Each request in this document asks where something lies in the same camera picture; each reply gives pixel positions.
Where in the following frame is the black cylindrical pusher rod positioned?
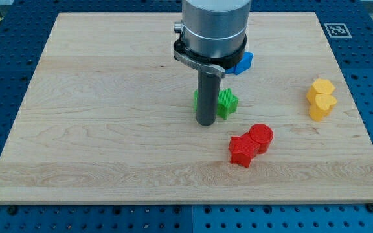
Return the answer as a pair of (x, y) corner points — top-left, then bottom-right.
(196, 71), (221, 126)

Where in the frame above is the blue block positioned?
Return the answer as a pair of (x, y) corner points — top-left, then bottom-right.
(225, 52), (254, 75)

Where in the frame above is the red star block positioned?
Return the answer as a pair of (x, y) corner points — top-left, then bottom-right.
(229, 133), (260, 168)

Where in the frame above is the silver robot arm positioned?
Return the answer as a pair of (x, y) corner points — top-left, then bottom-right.
(174, 0), (252, 78)

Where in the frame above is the green circle block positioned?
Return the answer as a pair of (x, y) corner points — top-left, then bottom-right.
(193, 89), (198, 112)

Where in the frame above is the yellow heart block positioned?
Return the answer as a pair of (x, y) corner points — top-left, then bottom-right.
(309, 94), (337, 122)

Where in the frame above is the wooden board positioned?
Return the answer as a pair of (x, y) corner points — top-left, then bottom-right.
(0, 12), (373, 205)

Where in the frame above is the green star block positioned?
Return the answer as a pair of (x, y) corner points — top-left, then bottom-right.
(217, 88), (239, 120)

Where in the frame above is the yellow hexagon block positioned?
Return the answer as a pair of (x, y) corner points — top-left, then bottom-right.
(306, 78), (335, 104)

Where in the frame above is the fiducial marker tag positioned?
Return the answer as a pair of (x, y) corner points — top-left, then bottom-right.
(324, 23), (352, 38)

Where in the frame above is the red circle block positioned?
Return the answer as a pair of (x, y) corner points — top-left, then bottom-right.
(249, 124), (274, 154)

